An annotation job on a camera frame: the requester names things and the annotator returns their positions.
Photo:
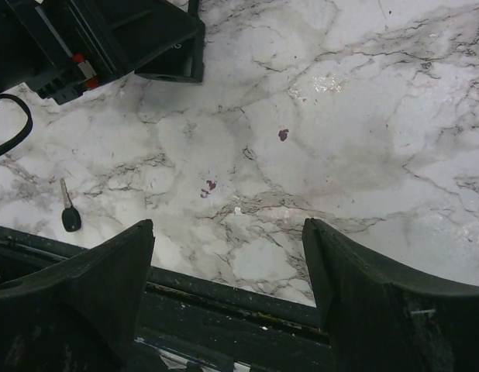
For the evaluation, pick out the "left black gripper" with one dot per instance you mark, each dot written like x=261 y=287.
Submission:
x=61 y=49

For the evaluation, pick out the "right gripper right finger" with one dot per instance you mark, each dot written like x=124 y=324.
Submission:
x=382 y=315

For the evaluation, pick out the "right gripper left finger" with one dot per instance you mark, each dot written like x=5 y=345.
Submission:
x=78 y=314

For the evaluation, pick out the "black head key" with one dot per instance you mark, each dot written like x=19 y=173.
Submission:
x=70 y=216

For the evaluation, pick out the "black padlock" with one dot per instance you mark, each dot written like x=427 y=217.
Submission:
x=182 y=63

